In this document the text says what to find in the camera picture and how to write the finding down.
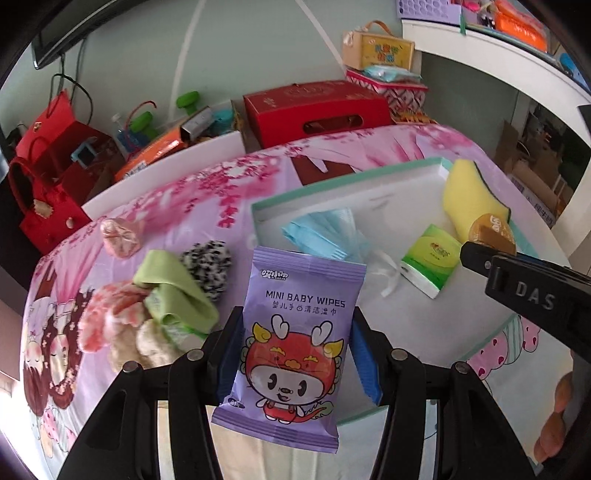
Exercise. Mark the purple baby wipes pack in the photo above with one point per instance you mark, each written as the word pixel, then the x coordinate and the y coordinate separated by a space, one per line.
pixel 286 300

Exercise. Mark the orange packet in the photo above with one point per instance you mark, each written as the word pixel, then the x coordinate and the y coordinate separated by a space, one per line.
pixel 519 23

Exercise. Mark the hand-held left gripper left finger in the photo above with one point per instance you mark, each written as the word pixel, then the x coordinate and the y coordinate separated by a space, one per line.
pixel 228 364

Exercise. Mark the black wall monitor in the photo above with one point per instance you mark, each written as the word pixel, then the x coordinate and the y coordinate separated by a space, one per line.
pixel 60 32

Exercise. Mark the light green cloth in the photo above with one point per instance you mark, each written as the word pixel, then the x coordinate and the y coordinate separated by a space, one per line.
pixel 161 277

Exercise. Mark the light blue wipes pack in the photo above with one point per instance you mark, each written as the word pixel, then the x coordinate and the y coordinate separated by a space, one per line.
pixel 388 74

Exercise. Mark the black and white scrunchie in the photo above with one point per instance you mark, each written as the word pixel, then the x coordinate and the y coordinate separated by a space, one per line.
pixel 207 267

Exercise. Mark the green dumbbell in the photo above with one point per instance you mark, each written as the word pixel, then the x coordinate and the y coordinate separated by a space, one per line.
pixel 141 123
pixel 187 99

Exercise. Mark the yellow and green sponge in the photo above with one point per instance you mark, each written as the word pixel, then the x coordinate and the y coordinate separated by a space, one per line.
pixel 466 194

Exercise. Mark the cardboard box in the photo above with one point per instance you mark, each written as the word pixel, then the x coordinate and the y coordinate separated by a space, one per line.
pixel 531 180

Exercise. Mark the red paper bag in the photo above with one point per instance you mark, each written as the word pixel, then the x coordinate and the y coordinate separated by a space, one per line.
pixel 51 120

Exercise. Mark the white shelf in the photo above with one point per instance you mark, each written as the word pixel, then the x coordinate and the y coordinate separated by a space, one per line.
pixel 485 50

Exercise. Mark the pink frilly shower cap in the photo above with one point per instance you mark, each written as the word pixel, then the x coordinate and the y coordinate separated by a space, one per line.
pixel 121 237

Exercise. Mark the dark red bag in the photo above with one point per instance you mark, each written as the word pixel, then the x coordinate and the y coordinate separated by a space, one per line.
pixel 92 180

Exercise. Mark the blue face mask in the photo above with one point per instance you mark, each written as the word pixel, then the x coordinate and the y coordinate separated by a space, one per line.
pixel 323 230

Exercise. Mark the white foam board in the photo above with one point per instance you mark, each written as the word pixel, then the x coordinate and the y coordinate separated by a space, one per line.
pixel 175 161

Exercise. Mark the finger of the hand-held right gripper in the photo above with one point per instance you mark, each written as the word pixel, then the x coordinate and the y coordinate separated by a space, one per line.
pixel 475 258

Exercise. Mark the yellow carry box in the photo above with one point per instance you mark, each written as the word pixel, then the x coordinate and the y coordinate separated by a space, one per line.
pixel 383 50

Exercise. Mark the clear water bottle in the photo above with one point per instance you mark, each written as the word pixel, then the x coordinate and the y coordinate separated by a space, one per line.
pixel 120 133

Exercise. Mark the red gift box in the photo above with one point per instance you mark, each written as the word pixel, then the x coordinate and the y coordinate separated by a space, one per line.
pixel 295 106

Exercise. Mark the red felt handbag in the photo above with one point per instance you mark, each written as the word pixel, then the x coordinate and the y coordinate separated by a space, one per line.
pixel 41 221

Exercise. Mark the silver box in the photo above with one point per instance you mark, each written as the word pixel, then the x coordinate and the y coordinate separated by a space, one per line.
pixel 196 122

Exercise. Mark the orange box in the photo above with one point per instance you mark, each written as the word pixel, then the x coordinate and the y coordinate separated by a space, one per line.
pixel 152 152

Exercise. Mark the beige fluffy cloth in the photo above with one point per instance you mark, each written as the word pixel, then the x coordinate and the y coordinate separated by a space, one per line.
pixel 147 344

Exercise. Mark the red and white patterned box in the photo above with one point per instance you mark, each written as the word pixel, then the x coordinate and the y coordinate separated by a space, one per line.
pixel 401 98

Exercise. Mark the purple perforated basket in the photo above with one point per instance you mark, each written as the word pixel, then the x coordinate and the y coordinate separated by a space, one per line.
pixel 425 7

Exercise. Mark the small teal item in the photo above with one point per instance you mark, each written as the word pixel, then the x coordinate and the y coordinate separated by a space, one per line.
pixel 222 116

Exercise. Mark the round yellow pastry packet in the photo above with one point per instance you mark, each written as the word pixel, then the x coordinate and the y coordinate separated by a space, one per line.
pixel 494 230

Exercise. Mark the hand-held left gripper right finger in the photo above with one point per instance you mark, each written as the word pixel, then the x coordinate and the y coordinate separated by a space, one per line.
pixel 364 364

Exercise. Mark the green tissue pack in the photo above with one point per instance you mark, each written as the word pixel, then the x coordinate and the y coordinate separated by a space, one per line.
pixel 429 258
pixel 182 334

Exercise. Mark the light blue plastic frame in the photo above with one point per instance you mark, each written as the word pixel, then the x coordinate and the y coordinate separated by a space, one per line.
pixel 85 154

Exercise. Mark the pink fluffy cloth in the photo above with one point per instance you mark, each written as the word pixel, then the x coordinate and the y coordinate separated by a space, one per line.
pixel 106 314

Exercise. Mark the white tray with teal rim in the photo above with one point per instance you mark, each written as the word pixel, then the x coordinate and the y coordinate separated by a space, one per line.
pixel 392 207

